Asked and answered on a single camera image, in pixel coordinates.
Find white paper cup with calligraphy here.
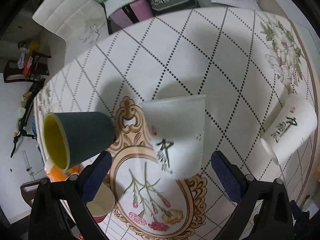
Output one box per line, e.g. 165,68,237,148
140,95,207,179

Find red ribbed paper cup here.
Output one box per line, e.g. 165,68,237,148
86,181,116,223

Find orange and white paper cup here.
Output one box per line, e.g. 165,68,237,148
44,158,80,182

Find dark green yellow-lined cup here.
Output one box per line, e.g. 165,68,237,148
43,112,116,171

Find white paper cup lying sideways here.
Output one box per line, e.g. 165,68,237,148
260,94,318,166

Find floral diamond pattern tablecloth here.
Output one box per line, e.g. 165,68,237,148
34,8,319,239

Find dark wooden chair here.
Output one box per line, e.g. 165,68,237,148
3,50,52,83

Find white padded chair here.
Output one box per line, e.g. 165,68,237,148
33,0,109,64

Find pink storage box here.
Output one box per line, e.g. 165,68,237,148
110,0,154,28

